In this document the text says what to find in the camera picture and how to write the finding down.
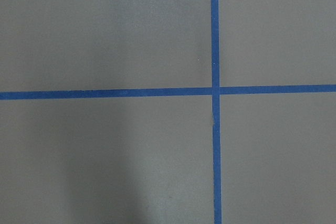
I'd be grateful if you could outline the brown paper table cover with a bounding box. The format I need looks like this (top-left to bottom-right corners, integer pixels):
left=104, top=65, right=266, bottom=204
left=1, top=0, right=335, bottom=223

